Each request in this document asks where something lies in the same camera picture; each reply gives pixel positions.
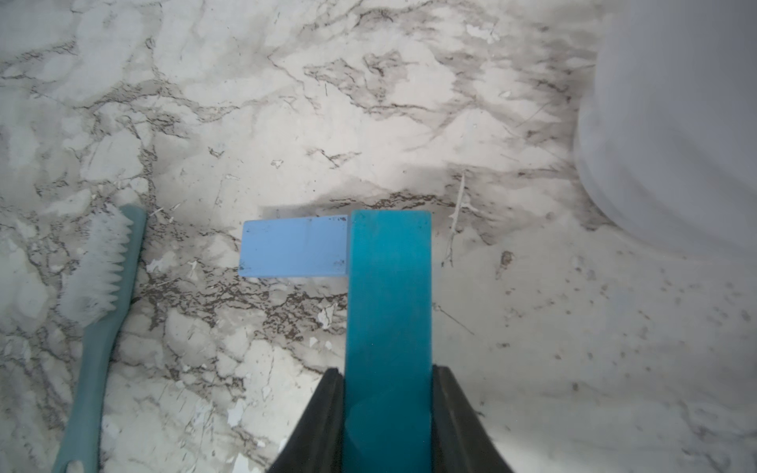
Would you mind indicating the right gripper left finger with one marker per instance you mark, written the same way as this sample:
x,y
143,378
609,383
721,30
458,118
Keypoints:
x,y
315,445

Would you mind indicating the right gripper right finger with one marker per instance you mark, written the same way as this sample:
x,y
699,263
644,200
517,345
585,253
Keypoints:
x,y
459,441

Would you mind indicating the teal block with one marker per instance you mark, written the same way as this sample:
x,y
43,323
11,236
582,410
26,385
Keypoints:
x,y
388,363

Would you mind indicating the light blue block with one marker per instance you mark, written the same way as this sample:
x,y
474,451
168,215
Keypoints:
x,y
294,248

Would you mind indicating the teal cleaning brush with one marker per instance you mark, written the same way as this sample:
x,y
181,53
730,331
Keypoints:
x,y
97,296

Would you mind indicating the white pot with flowers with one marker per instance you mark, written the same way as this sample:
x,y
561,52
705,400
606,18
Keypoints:
x,y
666,140

